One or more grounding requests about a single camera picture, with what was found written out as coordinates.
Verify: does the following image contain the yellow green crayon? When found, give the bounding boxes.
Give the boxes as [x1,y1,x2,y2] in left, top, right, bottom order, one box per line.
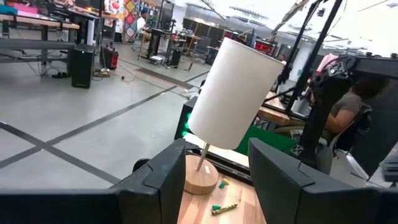
[211,203,239,217]

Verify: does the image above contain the colourful quilt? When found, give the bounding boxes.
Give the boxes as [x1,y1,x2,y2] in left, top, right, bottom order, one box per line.
[104,0,141,43]

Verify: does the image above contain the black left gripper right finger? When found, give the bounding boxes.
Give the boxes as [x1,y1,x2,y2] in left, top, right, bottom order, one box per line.
[248,138,398,224]

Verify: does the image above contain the black rig post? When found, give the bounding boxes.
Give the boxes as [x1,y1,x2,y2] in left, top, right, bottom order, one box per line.
[283,0,345,113]

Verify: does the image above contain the red storage bins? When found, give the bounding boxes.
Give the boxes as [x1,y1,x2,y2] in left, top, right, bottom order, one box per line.
[253,39,277,56]

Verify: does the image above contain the black speaker box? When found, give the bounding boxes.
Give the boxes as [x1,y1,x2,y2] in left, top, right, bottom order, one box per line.
[70,45,96,90]

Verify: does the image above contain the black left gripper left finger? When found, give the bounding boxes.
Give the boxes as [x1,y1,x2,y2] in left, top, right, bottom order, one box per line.
[0,139,187,224]

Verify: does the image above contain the wooden top workbench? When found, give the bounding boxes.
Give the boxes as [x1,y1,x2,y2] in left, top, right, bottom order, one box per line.
[0,12,81,77]

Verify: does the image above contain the black frame clamp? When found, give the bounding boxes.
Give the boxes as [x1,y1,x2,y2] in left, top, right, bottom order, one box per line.
[131,157,152,174]

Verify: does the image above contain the red and black box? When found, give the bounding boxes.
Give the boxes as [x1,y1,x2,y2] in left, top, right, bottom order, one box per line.
[99,45,120,71]

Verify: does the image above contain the wooden workbench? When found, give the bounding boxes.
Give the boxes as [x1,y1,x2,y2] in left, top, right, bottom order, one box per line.
[257,91,292,127]
[0,12,81,77]

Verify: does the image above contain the black box green lights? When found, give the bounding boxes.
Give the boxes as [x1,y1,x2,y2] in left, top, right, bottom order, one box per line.
[173,95,200,141]

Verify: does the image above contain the green board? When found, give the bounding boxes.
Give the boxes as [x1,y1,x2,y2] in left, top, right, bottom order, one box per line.
[233,125,300,157]

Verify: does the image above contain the white shade wooden base lamp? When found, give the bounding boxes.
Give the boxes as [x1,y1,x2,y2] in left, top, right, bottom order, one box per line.
[182,37,285,196]

